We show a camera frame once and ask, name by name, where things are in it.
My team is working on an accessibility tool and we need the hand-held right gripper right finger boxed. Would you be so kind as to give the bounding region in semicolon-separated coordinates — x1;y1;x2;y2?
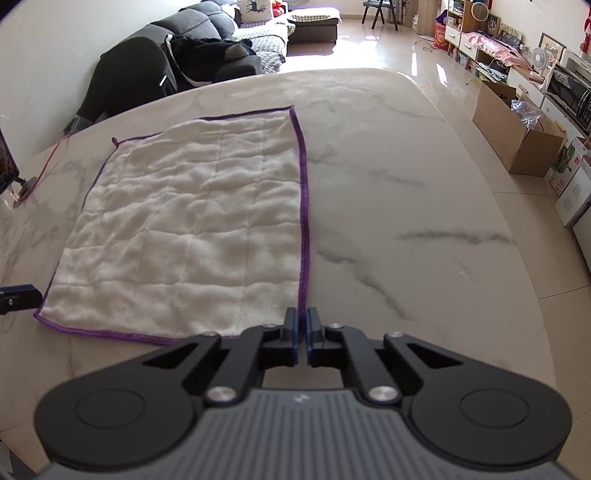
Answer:
305;307;467;408

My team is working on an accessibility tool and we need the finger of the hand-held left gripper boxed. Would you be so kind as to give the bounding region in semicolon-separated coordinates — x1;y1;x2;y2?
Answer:
0;284;43;316

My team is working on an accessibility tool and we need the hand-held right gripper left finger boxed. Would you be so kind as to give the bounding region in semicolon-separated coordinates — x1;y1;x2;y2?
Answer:
139;307;298;408

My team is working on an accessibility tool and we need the white towel purple trim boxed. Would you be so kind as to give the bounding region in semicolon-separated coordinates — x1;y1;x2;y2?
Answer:
33;105;311;347

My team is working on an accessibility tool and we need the black screen on stand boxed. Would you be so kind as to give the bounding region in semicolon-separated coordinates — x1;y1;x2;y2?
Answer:
0;128;41;209

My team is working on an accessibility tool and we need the brown cardboard box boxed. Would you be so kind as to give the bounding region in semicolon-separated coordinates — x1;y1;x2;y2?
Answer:
472;80;567;177

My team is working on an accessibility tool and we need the checked sofa blanket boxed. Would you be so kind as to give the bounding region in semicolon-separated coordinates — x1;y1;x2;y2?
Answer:
232;21;290;75
285;6;343;25

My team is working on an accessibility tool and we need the black clothing pile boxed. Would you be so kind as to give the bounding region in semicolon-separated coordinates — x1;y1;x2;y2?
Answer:
172;36;260;81

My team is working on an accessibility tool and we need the plain white box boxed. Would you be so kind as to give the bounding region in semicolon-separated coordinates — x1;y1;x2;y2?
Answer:
554;154;591;228

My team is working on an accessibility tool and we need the white box green print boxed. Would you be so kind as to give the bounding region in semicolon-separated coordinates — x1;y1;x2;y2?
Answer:
549;136;588;198

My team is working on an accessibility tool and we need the clear plastic bag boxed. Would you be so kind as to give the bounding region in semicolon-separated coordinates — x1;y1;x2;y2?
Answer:
510;99;549;131

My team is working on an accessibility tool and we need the dark grey sofa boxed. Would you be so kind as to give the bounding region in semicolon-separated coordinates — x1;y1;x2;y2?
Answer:
152;0;343;78

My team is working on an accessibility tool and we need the deer print cushion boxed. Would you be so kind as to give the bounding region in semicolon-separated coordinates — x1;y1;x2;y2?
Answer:
237;0;273;22

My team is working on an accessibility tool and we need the white low cabinet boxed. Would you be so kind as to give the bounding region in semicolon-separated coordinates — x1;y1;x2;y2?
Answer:
502;64;570;121

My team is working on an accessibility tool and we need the black wooden chair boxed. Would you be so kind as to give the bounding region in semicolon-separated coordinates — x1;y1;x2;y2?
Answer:
362;0;403;31

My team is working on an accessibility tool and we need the wooden shelf cabinet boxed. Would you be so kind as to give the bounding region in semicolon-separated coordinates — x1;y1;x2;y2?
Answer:
444;0;491;57

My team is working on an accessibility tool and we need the pink cloth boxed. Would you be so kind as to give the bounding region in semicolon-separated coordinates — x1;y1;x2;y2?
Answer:
463;31;528;68

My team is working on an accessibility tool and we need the wooden desk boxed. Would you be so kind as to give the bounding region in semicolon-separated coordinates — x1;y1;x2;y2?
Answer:
406;0;440;36

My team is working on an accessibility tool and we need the black microwave oven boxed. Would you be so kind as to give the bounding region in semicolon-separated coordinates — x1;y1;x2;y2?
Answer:
547;62;591;124

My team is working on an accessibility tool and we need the white standing fan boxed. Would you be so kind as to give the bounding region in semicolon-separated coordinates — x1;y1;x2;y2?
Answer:
528;45;553;85

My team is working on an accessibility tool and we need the wooden framed picture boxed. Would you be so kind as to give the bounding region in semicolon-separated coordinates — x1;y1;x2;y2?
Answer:
540;32;567;62

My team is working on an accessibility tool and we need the white printer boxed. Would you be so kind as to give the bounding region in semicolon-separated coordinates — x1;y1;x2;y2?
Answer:
565;48;591;71

